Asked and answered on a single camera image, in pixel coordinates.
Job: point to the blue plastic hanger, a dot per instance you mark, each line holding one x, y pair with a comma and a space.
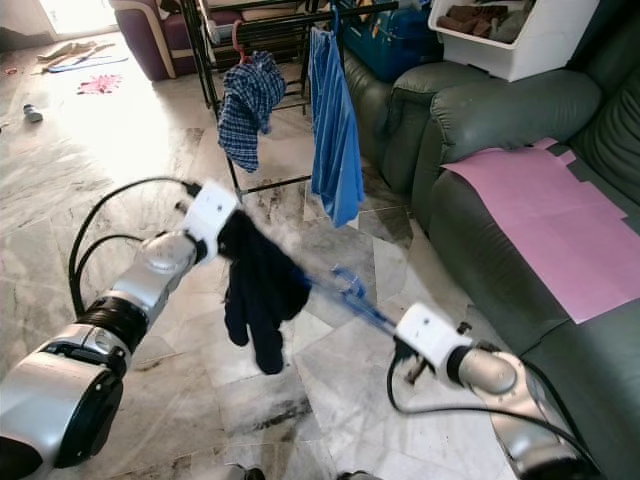
360, 305
335, 18

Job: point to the dark navy garment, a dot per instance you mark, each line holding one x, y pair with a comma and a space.
260, 290

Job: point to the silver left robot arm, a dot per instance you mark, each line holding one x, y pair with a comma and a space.
60, 400

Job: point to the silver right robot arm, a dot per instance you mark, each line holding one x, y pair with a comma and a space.
490, 370

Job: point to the pink plastic hanger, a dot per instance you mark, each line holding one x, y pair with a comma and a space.
239, 40

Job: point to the pink mat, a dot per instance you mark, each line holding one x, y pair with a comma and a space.
550, 220

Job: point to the plain blue shirt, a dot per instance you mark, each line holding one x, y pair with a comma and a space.
335, 130

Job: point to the green leather sofa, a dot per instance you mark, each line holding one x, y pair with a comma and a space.
500, 110

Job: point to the blue checked shirt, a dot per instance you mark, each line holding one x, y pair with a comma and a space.
250, 105

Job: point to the blue bag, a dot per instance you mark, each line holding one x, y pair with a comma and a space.
395, 45

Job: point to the small grey can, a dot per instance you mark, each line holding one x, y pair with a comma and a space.
34, 113

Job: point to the black metal drying rack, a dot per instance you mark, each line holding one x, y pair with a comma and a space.
210, 95

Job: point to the white plastic storage bin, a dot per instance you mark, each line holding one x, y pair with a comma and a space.
545, 50

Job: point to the brown folded clothes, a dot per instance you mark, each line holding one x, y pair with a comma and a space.
475, 15

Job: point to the small pink floor item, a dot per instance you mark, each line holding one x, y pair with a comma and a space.
100, 84

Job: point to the beige floor cloth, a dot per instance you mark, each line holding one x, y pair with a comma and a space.
75, 52

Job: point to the purple armchair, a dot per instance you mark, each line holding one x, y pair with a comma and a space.
150, 45

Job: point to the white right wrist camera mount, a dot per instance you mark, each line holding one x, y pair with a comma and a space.
425, 332

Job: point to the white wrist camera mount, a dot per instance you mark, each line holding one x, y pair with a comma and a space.
425, 332
210, 212

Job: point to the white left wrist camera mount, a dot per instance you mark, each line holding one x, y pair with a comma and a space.
210, 212

